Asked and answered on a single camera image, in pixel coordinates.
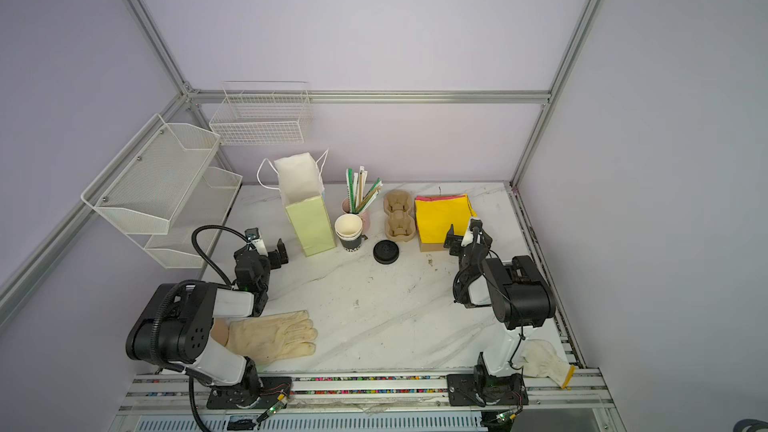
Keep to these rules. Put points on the aluminium mounting rail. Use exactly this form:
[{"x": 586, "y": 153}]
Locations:
[{"x": 372, "y": 392}]

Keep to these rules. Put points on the white mesh shelf lower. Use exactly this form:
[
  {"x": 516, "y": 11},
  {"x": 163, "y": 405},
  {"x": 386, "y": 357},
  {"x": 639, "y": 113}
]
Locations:
[{"x": 209, "y": 204}]

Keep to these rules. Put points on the brown bowl with green bits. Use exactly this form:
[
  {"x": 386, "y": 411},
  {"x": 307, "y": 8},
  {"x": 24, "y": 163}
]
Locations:
[{"x": 220, "y": 331}]

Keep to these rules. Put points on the yellow napkin stack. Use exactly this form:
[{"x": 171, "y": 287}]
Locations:
[{"x": 436, "y": 215}]

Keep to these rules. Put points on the white cloth glove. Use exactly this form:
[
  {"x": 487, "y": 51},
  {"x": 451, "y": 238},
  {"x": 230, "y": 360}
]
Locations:
[{"x": 538, "y": 359}]

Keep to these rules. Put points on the white wrapped straw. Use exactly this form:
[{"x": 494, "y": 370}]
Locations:
[{"x": 361, "y": 183}]

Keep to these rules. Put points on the white wire basket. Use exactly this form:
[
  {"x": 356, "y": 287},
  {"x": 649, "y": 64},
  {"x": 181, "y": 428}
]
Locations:
[{"x": 263, "y": 113}]

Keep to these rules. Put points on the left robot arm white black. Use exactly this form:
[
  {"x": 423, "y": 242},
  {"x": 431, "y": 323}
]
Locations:
[{"x": 174, "y": 332}]

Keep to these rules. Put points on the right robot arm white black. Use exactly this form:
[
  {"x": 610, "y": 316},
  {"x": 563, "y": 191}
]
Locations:
[{"x": 521, "y": 301}]

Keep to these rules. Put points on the cream leather work glove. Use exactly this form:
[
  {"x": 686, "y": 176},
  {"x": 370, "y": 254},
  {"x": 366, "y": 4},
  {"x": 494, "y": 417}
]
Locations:
[{"x": 269, "y": 339}]

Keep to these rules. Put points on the black plastic cup lid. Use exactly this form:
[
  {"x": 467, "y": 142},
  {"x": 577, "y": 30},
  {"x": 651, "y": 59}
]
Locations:
[{"x": 386, "y": 252}]

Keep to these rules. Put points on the black paper coffee cup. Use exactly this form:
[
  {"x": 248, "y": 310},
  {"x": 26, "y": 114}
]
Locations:
[{"x": 349, "y": 229}]

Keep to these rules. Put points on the green wrapped straw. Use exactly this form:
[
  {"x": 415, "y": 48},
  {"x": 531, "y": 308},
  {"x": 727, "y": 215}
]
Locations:
[{"x": 350, "y": 180}]

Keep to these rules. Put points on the brown pulp cup carrier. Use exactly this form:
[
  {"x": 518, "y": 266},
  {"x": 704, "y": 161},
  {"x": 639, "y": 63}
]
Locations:
[{"x": 400, "y": 224}]

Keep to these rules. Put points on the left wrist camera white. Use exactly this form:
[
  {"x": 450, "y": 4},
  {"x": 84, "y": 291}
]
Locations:
[{"x": 255, "y": 241}]

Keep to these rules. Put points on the pink straw holder cup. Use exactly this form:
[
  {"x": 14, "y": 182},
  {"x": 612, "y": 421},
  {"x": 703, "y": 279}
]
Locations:
[{"x": 345, "y": 206}]

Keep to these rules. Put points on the white mesh shelf upper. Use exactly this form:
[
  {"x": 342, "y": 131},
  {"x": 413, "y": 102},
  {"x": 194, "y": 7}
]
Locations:
[{"x": 143, "y": 191}]

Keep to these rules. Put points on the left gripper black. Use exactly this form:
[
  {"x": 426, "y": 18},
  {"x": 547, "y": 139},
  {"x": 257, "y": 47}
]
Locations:
[{"x": 267, "y": 258}]

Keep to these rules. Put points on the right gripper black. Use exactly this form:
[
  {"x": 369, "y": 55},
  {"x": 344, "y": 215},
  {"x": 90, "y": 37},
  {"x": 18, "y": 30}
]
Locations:
[{"x": 462, "y": 247}]

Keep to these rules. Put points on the green paper takeout bag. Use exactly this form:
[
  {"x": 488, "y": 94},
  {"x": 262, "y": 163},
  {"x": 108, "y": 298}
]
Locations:
[{"x": 302, "y": 192}]

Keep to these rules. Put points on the white mesh shelf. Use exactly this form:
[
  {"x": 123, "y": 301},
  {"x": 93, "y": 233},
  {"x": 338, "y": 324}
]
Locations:
[
  {"x": 209, "y": 204},
  {"x": 143, "y": 191}
]

